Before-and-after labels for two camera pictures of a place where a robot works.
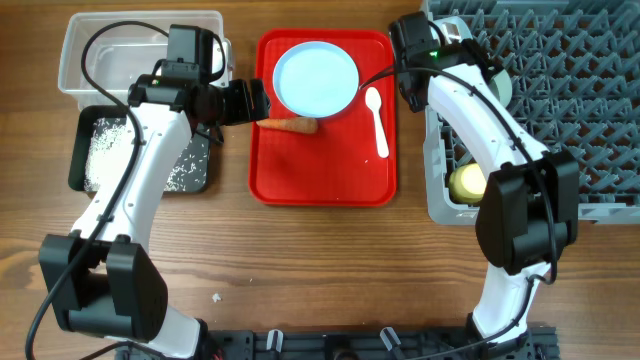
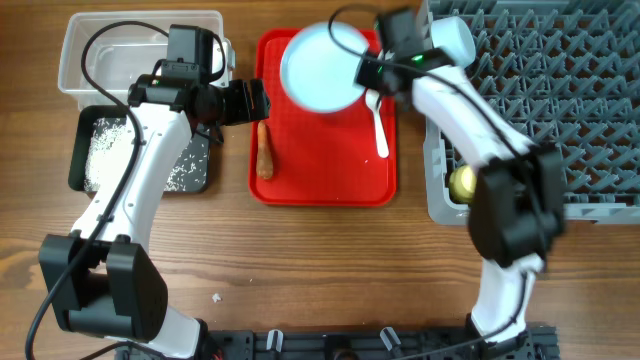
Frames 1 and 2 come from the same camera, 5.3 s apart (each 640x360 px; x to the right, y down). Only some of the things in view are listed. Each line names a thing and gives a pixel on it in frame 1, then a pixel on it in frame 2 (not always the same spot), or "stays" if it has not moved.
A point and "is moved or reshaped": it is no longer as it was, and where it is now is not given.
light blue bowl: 452,29 stays
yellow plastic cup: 467,183 stays
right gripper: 486,66 to 363,75
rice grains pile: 110,154 stays
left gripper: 241,111 stays
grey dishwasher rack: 574,67 stays
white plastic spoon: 373,100 stays
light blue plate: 315,79 is moved or reshaped
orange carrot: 298,125 to 264,162
